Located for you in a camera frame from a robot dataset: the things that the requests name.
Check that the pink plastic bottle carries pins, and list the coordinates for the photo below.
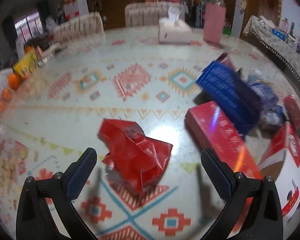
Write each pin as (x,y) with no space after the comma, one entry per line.
(213,22)

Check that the white and red carton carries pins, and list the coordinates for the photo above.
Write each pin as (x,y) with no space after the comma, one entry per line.
(285,160)

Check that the white tissue box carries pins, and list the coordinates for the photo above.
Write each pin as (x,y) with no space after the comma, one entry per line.
(173,32)

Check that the blue printed carton box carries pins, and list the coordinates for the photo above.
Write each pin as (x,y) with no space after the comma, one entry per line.
(222,87)

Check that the cluttered sideboard with cloth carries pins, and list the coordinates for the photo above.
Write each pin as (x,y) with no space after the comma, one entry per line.
(270,37)

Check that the red paper bag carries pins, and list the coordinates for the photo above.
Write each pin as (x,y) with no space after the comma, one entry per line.
(135,155)

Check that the wooden door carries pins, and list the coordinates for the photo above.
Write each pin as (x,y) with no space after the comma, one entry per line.
(262,0)

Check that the chair with woven cover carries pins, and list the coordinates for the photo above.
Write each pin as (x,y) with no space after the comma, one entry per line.
(80,26)
(145,15)

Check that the white plastic packet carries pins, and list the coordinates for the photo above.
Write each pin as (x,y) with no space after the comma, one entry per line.
(265,21)

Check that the yellow snack packet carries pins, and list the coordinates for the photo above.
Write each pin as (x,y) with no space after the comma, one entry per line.
(25,65)

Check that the white plastic bag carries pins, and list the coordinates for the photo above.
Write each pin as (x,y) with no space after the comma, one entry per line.
(51,22)

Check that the patterned tablecloth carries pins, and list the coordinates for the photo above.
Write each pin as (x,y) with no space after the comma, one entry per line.
(65,120)

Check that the long red box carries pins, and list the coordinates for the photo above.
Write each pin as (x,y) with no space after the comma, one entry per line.
(215,130)

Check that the red wall calendar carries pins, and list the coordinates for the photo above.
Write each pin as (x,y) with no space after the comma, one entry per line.
(70,0)

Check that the orange fruit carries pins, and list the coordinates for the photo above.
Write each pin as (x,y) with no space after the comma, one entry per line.
(27,48)
(0,106)
(7,95)
(14,80)

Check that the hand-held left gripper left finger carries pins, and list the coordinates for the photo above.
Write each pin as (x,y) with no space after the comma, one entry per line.
(81,175)

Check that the small red box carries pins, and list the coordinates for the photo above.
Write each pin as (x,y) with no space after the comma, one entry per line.
(293,110)

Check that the white metal trolley rack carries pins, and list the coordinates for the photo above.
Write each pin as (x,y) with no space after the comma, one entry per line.
(198,10)

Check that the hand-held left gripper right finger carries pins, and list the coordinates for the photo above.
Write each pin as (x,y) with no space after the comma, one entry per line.
(216,175)

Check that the green bag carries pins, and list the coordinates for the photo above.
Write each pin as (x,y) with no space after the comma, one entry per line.
(226,30)

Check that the blue clear plastic bag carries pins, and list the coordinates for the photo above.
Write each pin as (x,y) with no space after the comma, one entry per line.
(265,97)

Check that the blue tissue pack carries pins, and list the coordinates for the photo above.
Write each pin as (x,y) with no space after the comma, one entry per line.
(278,33)

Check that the window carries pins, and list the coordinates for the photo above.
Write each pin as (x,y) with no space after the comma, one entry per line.
(27,27)

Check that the maroon snack packet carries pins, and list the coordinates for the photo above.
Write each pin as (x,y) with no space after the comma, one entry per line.
(227,58)

